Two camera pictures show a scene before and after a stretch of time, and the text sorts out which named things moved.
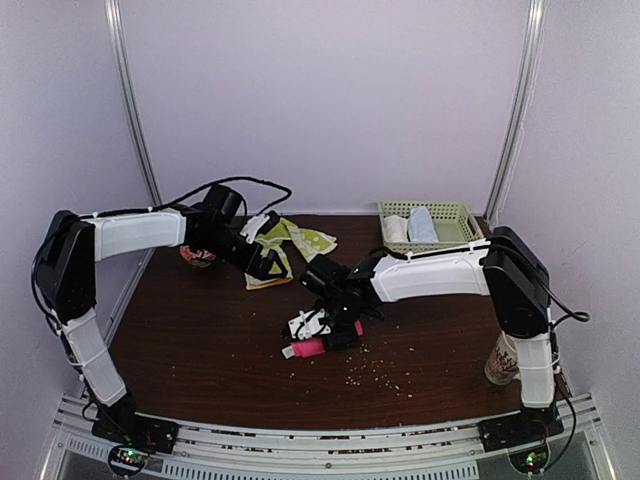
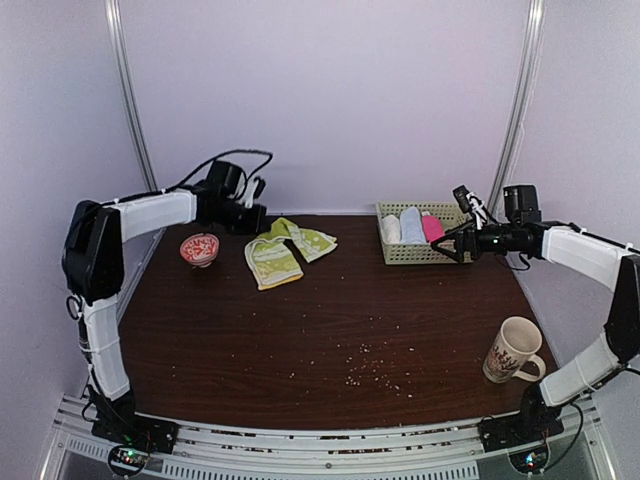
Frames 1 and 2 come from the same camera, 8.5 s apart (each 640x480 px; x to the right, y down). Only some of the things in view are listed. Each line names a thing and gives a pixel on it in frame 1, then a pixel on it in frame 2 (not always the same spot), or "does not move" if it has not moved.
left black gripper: x=248 y=264 -> x=255 y=226
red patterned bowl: x=200 y=258 does not move
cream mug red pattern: x=502 y=366 does not move
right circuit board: x=529 y=461 does not move
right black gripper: x=349 y=340 -> x=461 y=243
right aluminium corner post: x=521 y=109 does not move
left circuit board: x=127 y=460 does not move
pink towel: x=305 y=348 -> x=432 y=228
